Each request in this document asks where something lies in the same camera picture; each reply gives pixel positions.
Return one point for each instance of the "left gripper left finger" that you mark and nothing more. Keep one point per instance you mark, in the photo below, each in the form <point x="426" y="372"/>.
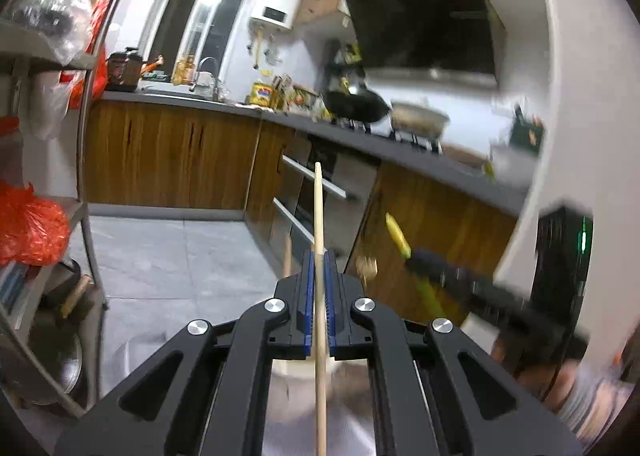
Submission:
<point x="205" y="391"/>

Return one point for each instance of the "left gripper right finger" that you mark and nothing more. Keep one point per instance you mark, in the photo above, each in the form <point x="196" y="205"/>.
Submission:
<point x="434" y="390"/>

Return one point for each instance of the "green yellow tulip spoon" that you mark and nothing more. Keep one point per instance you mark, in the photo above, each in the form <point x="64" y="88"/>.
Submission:
<point x="427" y="294"/>

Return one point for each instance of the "bamboo chopstick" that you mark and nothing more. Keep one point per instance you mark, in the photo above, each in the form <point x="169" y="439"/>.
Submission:
<point x="321" y="350"/>
<point x="287" y="256"/>

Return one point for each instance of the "kitchen faucet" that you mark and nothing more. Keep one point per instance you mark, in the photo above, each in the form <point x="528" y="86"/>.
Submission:
<point x="206" y="83"/>

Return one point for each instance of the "person right hand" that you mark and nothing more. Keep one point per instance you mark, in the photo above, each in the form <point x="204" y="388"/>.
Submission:
<point x="575" y="388"/>

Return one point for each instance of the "built-in steel oven drawers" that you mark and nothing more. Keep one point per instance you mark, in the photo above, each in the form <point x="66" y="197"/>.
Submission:
<point x="348" y="179"/>

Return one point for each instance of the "red plastic bag lower shelf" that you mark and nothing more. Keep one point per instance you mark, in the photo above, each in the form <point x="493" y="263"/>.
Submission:
<point x="34" y="231"/>

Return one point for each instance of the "white casserole pot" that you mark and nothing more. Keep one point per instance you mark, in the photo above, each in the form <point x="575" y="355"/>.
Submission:
<point x="417" y="120"/>

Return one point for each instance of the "wooden base cabinets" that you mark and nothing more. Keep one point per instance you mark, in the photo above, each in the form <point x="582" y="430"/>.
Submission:
<point x="190" y="191"/>

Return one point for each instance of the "black wok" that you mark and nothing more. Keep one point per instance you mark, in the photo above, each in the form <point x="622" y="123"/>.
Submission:
<point x="363" y="106"/>

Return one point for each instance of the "yellow tin can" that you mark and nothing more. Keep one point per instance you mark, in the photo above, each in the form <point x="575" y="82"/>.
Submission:
<point x="260" y="94"/>

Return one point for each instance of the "black range hood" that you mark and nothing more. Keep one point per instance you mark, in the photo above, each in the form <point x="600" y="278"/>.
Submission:
<point x="454" y="41"/>

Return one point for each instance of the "electric rice cooker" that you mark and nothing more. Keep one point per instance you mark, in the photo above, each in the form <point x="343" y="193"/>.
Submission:
<point x="123" y="70"/>

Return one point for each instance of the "window sliding door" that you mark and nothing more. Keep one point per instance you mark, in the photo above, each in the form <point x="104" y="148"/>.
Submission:
<point x="183" y="32"/>

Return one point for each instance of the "clear plastic bag on shelf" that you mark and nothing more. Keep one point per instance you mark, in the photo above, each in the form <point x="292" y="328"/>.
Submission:
<point x="64" y="24"/>

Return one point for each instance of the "metal storage shelf rack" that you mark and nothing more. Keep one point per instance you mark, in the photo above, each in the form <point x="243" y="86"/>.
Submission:
<point x="28" y="55"/>

